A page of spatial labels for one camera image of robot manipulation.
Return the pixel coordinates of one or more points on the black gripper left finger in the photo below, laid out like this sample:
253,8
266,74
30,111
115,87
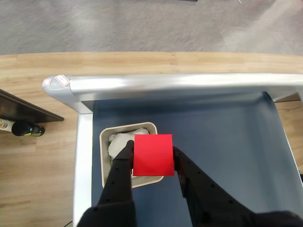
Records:
116,184

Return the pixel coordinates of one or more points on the dark grey table mat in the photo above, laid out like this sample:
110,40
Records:
225,132

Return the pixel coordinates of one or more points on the red cube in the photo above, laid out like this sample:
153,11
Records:
154,154

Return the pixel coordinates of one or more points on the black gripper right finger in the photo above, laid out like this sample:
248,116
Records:
208,203

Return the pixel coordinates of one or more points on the pale printed bottle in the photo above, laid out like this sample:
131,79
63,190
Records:
4,124

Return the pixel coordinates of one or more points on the silver table frame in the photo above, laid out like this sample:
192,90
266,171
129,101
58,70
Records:
165,82

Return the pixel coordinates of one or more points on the white crumpled paper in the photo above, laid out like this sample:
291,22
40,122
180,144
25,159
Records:
119,144

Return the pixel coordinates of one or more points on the dark shelf board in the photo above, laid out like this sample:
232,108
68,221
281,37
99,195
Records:
26,108

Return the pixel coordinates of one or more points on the beige metal box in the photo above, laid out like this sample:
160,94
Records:
105,153

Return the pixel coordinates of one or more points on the black can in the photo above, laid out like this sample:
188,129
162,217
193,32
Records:
26,128

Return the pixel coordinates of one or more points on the white red-edged sticker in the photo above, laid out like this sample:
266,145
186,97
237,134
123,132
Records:
62,79
46,82

